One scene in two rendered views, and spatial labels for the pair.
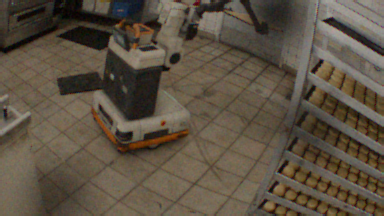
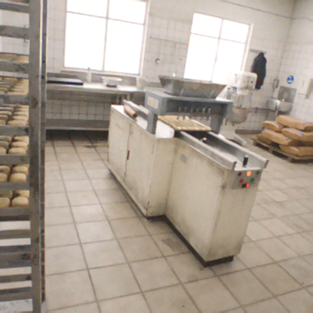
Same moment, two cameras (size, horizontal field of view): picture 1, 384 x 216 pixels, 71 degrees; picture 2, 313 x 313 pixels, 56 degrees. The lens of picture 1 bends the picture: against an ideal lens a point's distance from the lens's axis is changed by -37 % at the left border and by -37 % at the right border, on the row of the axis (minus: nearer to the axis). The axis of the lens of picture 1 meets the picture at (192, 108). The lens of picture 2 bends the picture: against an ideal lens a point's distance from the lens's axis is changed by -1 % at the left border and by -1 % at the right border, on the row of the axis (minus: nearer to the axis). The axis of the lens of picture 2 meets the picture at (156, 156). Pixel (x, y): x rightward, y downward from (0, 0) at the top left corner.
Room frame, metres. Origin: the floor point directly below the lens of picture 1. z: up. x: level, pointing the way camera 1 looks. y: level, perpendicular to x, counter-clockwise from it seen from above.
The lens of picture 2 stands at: (2.16, -0.84, 1.49)
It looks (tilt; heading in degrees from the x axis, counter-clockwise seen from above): 19 degrees down; 133
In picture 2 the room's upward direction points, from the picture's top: 8 degrees clockwise
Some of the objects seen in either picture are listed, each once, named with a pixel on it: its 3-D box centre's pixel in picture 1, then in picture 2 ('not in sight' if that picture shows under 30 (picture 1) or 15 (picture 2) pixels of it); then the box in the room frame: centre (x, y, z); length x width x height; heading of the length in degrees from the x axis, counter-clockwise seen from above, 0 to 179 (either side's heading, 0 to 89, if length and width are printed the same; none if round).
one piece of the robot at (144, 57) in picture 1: (133, 66); not in sight; (2.74, 0.50, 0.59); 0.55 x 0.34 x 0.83; 44
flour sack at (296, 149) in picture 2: not in sight; (300, 149); (0.48, 4.88, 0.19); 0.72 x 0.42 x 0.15; 73
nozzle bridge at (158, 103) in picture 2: not in sight; (186, 114); (0.51, 1.27, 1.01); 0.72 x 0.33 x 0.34; 71
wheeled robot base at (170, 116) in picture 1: (135, 113); not in sight; (2.80, 0.43, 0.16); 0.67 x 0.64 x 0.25; 134
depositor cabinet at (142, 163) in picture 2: not in sight; (156, 156); (0.07, 1.43, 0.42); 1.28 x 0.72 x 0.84; 161
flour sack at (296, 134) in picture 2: not in sight; (302, 134); (0.45, 4.86, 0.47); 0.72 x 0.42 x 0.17; 74
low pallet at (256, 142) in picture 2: not in sight; (285, 149); (0.19, 4.97, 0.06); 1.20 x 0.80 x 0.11; 161
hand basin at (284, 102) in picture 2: not in sight; (282, 99); (-0.40, 5.66, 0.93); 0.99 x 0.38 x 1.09; 158
